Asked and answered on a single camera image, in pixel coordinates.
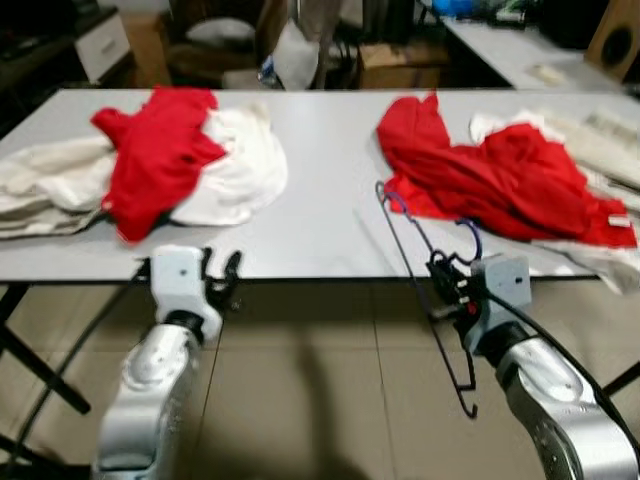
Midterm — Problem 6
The red T-shirt striped collar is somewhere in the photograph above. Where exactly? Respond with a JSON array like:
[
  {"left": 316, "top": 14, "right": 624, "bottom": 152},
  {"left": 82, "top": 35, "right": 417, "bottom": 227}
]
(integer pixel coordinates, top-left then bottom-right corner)
[{"left": 91, "top": 86, "right": 229, "bottom": 245}]

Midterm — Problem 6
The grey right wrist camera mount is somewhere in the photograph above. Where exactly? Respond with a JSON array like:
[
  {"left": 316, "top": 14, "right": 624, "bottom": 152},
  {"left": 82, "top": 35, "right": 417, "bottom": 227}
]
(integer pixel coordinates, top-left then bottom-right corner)
[{"left": 466, "top": 253, "right": 533, "bottom": 353}]

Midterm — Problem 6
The white remote control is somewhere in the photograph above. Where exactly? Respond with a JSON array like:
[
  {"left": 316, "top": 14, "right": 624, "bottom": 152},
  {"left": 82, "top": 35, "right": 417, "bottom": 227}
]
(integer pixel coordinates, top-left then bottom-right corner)
[{"left": 528, "top": 62, "right": 573, "bottom": 87}]

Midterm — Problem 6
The white cushion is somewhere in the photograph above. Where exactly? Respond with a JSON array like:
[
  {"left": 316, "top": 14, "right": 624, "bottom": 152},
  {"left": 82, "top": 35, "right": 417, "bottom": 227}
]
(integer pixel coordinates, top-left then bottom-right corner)
[{"left": 272, "top": 18, "right": 321, "bottom": 91}]

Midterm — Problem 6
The cardboard box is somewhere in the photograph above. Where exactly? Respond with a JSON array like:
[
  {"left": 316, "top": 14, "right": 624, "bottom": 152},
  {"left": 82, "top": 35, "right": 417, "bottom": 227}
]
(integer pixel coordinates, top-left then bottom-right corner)
[{"left": 357, "top": 40, "right": 448, "bottom": 91}]

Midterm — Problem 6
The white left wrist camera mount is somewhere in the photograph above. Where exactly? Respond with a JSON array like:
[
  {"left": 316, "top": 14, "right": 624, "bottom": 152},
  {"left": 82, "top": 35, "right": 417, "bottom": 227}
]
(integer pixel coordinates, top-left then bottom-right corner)
[{"left": 148, "top": 245, "right": 224, "bottom": 343}]

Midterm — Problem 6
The beige hanging cloth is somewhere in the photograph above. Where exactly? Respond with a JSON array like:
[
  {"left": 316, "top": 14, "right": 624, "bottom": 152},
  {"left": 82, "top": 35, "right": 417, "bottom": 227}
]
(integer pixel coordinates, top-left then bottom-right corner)
[{"left": 290, "top": 0, "right": 346, "bottom": 46}]

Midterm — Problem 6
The white garment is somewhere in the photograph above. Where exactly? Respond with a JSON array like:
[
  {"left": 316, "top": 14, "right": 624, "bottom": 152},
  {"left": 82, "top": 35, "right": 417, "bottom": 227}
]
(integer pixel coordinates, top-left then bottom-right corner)
[{"left": 168, "top": 100, "right": 290, "bottom": 228}]

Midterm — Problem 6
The purple plastic hanger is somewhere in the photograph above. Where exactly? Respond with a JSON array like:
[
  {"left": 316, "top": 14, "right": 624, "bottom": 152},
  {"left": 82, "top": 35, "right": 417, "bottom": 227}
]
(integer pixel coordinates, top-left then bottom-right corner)
[{"left": 374, "top": 181, "right": 485, "bottom": 420}]

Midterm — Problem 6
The brown armchair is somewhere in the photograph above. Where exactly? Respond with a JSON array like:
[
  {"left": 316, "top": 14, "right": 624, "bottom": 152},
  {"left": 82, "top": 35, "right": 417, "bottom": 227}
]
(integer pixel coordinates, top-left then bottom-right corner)
[{"left": 163, "top": 0, "right": 293, "bottom": 89}]

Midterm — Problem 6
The white drawer cabinet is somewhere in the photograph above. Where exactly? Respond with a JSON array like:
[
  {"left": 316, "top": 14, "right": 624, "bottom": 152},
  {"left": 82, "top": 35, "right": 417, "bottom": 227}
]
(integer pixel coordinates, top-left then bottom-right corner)
[{"left": 74, "top": 10, "right": 132, "bottom": 84}]

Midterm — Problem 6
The white table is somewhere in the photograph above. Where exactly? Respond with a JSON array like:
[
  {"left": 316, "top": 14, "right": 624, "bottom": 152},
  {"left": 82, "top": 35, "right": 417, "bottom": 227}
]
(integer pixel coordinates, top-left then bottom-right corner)
[{"left": 438, "top": 12, "right": 640, "bottom": 94}]

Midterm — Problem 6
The white shirt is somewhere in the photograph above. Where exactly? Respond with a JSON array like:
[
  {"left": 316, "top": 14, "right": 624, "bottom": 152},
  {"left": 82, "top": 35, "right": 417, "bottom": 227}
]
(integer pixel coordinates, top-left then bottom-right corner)
[{"left": 468, "top": 108, "right": 640, "bottom": 294}]

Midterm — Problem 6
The black table leg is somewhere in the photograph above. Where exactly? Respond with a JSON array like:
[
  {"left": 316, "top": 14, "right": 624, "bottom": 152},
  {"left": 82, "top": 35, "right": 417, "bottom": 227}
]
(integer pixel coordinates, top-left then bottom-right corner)
[
  {"left": 603, "top": 362, "right": 640, "bottom": 398},
  {"left": 0, "top": 283, "right": 93, "bottom": 415}
]

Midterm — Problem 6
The wooden speaker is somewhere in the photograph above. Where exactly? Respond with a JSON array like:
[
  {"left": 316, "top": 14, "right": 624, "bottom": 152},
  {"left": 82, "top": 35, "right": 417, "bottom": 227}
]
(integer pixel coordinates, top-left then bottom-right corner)
[{"left": 585, "top": 0, "right": 640, "bottom": 83}]

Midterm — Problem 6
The red garment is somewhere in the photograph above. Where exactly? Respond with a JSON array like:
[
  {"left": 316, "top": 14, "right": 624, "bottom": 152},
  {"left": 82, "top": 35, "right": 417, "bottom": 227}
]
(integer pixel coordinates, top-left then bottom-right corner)
[{"left": 376, "top": 93, "right": 639, "bottom": 250}]

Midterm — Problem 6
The blue plastic bag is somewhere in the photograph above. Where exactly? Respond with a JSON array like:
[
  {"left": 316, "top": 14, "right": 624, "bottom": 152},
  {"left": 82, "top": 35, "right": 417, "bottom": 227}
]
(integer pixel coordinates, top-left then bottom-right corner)
[{"left": 430, "top": 0, "right": 479, "bottom": 19}]

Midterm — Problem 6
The grey pillow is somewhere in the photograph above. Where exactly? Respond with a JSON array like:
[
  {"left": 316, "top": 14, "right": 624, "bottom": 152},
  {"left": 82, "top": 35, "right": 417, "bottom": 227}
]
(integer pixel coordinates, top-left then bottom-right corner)
[{"left": 185, "top": 17, "right": 257, "bottom": 47}]

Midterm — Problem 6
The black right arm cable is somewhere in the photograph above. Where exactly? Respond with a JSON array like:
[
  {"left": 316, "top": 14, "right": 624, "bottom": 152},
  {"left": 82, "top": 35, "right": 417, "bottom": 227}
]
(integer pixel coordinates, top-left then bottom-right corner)
[{"left": 484, "top": 288, "right": 640, "bottom": 451}]

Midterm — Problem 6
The dark TV stand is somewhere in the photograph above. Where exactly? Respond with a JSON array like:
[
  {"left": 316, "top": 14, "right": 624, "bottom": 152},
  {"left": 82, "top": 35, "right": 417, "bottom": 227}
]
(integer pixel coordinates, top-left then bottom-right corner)
[{"left": 0, "top": 5, "right": 126, "bottom": 126}]

